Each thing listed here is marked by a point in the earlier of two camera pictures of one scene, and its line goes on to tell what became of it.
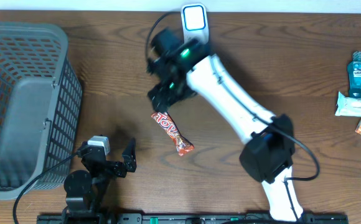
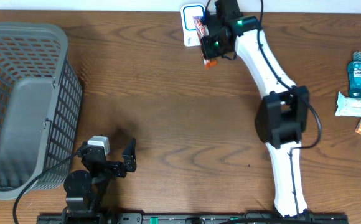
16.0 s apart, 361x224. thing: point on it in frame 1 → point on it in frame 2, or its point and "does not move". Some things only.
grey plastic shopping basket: x=31 y=104 does not move
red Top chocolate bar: x=165 y=121 → x=202 y=30
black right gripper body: x=169 y=92 → x=213 y=45
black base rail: x=188 y=219 does not move
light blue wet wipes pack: x=355 y=107 does not move
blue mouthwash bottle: x=358 y=76 does not move
